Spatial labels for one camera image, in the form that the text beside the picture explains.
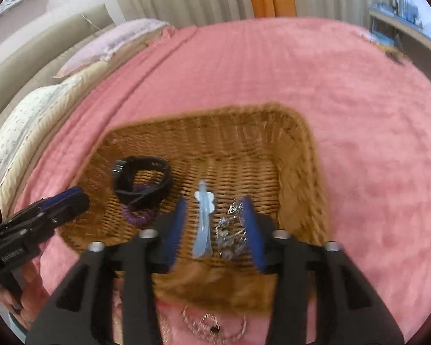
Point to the purple pillow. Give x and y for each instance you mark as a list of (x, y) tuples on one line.
[(104, 46)]

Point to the white floral pillow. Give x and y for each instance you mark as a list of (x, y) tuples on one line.
[(32, 111)]

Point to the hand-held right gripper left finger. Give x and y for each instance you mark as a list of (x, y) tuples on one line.
[(176, 230)]

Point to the cream ruffled pillow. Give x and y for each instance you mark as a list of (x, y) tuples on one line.
[(57, 115)]

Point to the brown wicker basket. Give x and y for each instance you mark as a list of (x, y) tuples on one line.
[(237, 151)]

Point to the silver butterfly jewelry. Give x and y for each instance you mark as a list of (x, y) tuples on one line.
[(228, 237)]

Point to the white desk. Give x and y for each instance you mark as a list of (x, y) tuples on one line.
[(409, 32)]

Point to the beige padded headboard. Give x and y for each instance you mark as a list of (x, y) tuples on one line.
[(39, 43)]

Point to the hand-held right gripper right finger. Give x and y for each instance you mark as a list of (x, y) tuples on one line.
[(253, 233)]

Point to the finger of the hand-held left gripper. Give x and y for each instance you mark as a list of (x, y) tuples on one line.
[(72, 208), (61, 197)]

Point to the light blue storage box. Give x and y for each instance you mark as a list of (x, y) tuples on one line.
[(407, 7)]

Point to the light blue hair clip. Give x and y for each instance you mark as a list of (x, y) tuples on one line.
[(202, 230)]

